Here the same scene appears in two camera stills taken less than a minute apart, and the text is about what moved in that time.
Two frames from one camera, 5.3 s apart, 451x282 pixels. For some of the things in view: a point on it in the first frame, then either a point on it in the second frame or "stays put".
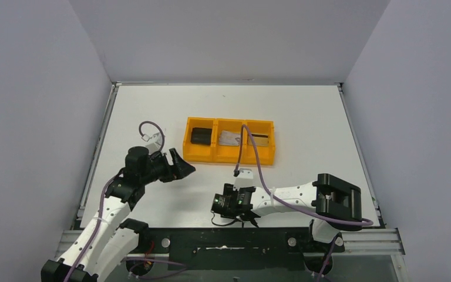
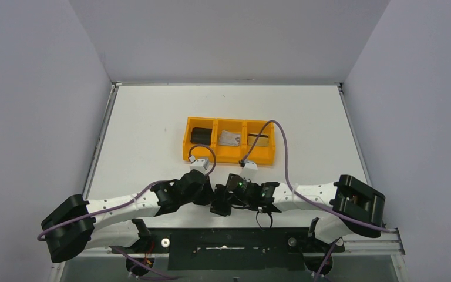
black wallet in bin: x=201 y=136 stays put
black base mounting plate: x=235 y=248 stays put
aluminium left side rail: x=96 y=153 stays put
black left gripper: x=170 y=166 → x=205 y=193
